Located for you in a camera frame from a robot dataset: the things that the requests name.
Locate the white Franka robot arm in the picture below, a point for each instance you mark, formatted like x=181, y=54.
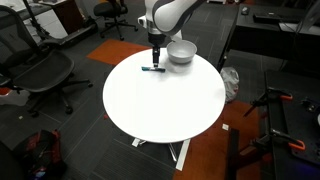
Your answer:
x=170, y=15

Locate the green marker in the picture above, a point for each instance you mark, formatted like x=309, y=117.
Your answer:
x=148, y=69

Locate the white cabinet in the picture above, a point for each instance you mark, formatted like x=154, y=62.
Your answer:
x=53, y=23

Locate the black mesh office chair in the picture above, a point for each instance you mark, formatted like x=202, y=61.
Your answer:
x=43, y=71

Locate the dark desk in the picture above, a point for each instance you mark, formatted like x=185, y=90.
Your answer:
x=266, y=36

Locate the black electric scooter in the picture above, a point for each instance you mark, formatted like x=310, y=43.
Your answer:
x=66, y=35

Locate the red and black bag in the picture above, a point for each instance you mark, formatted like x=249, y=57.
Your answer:
x=40, y=150

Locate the small white floor tag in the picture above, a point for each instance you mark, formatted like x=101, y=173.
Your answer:
x=225, y=127

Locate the black stand leg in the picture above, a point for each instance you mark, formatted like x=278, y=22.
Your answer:
x=233, y=153

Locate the white table base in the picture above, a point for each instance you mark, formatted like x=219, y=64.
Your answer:
x=183, y=156

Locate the black workbench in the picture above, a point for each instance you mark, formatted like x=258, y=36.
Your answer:
x=290, y=123

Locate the black keyboard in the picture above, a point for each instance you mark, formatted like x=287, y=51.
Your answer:
x=266, y=18

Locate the grey computer mouse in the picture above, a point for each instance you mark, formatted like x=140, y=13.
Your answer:
x=245, y=10

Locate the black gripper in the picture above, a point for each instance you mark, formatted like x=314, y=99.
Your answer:
x=156, y=39

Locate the clear plastic bag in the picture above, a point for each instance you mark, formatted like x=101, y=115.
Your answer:
x=230, y=83

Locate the dark brown cabinet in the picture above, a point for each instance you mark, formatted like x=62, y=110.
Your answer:
x=70, y=15

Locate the grey bowl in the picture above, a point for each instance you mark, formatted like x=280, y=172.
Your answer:
x=181, y=53

